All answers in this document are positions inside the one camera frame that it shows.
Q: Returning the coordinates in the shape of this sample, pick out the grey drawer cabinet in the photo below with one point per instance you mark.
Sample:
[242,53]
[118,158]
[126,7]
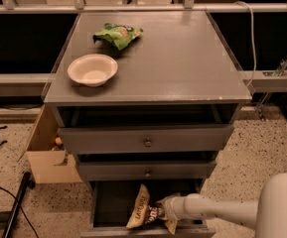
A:
[177,73]

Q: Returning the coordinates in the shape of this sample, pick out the brown chip bag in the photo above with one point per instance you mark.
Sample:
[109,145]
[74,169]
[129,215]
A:
[145,213]

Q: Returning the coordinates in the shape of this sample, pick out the cardboard box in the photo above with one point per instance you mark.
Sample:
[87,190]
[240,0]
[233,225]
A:
[48,164]

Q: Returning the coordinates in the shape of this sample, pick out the white paper bowl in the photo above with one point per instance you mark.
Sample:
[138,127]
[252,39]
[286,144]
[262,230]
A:
[92,70]

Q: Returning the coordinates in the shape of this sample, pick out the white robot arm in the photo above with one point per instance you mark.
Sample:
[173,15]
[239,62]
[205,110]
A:
[267,216]

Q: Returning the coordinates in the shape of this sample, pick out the green chip bag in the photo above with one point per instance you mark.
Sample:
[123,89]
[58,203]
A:
[120,36]

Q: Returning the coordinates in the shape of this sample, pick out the black bar on floor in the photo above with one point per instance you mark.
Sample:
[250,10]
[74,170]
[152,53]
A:
[10,225]

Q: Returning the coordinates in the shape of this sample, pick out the grey middle drawer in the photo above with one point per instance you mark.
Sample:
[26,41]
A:
[101,171]

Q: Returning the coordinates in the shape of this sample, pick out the grey bottom drawer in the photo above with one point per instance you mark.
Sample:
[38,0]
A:
[113,202]

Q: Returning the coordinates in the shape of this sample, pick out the grey drawer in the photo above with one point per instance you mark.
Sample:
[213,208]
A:
[113,202]
[117,140]
[101,171]

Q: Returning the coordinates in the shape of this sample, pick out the grey top drawer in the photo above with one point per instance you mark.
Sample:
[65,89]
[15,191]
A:
[117,140]

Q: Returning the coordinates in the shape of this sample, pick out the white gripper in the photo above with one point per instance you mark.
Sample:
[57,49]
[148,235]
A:
[175,207]

